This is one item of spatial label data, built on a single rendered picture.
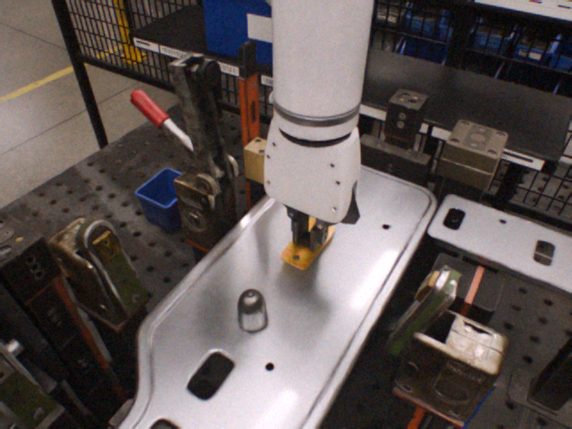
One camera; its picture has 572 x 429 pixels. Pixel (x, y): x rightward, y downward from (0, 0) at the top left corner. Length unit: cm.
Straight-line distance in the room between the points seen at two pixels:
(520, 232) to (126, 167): 95
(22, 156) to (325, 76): 248
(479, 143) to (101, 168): 93
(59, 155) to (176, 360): 226
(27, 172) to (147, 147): 140
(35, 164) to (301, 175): 230
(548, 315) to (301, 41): 78
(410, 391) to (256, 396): 18
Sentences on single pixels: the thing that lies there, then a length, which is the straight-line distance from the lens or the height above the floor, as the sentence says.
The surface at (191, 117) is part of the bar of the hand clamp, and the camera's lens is 55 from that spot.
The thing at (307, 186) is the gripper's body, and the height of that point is 113.
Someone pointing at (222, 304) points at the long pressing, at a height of 100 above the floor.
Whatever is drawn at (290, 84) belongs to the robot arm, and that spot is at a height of 125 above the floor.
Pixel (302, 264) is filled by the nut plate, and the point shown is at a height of 101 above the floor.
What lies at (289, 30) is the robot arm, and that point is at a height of 129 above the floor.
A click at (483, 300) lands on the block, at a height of 98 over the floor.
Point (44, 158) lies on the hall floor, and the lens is 271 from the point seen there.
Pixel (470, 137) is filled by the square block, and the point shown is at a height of 106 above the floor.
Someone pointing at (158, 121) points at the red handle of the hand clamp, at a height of 112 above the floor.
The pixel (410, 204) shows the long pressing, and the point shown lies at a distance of 67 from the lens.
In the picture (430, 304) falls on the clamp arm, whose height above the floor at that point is 109.
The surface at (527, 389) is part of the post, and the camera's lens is 91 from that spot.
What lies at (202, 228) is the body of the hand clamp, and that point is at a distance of 66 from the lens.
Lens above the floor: 144
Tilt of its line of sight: 44 degrees down
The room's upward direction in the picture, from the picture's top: straight up
